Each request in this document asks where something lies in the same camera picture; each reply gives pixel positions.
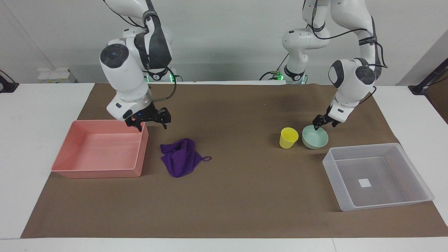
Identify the white cardboard box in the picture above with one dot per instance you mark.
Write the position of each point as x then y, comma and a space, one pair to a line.
56, 76

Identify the white square label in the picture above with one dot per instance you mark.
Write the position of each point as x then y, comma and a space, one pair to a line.
364, 182

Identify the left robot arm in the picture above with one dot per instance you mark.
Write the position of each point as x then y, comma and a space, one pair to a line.
351, 82

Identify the yellow plastic cup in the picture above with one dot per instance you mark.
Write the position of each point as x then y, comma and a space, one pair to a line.
287, 138

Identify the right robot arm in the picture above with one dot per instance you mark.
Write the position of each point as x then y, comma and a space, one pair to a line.
126, 78

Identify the clear plastic bin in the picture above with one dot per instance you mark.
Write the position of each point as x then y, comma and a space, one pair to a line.
378, 178

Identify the purple cloth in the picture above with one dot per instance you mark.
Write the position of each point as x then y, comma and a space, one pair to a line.
180, 157

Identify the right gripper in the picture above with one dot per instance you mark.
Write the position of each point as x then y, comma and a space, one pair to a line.
144, 112

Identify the light green bowl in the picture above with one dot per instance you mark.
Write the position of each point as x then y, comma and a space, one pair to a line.
315, 139

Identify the black stand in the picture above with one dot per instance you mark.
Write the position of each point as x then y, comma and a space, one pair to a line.
425, 82
7, 85

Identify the pink plastic tray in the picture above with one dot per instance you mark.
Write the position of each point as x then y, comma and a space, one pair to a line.
101, 150

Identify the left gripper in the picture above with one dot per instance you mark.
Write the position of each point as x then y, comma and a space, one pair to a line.
329, 114

